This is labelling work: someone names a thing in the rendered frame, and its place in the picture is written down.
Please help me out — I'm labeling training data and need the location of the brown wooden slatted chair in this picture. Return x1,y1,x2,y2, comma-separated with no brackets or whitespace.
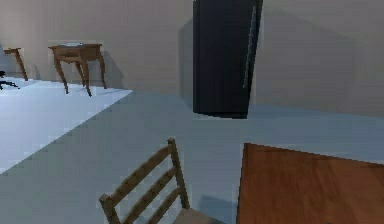
98,137,228,224

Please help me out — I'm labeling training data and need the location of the grey fridge handle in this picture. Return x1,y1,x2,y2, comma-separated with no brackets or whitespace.
242,5,258,90

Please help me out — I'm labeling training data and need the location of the brown wooden side table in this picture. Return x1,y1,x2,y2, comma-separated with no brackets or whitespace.
48,42,108,98

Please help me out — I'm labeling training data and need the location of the black fridge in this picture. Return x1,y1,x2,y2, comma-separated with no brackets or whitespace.
192,0,264,120

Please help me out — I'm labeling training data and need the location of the reddish brown wooden table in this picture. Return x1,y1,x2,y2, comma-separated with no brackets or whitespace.
235,142,384,224

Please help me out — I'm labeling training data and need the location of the black office chair base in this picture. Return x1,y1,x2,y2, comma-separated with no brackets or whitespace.
0,70,20,91

